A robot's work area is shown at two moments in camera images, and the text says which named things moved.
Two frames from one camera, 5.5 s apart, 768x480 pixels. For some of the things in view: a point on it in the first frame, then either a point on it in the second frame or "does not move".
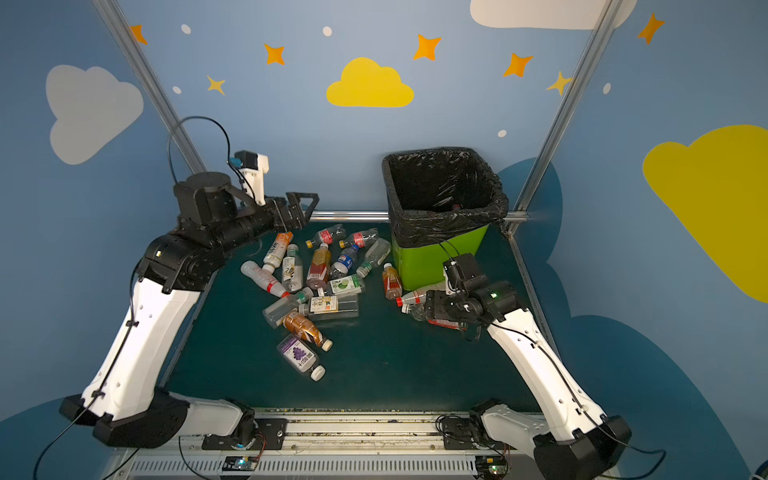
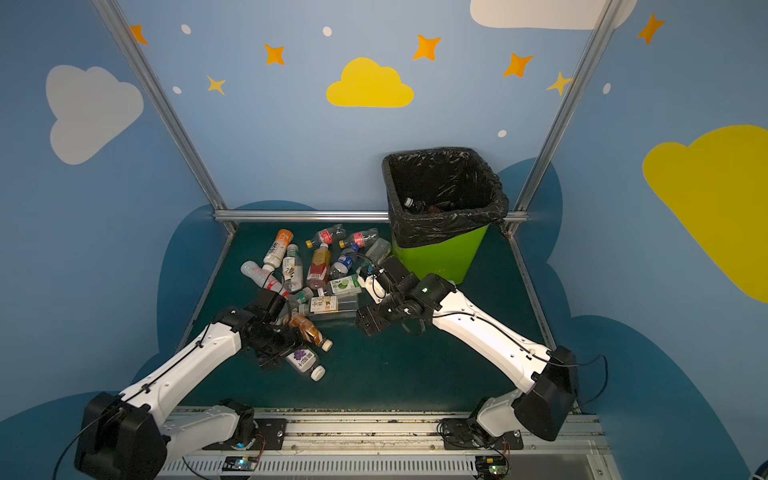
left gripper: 284,213 to 279,339
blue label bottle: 346,258 does not move
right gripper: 438,306 to 372,315
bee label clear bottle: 292,269 does not move
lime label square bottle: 348,286 does not move
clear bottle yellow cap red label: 328,235 does not move
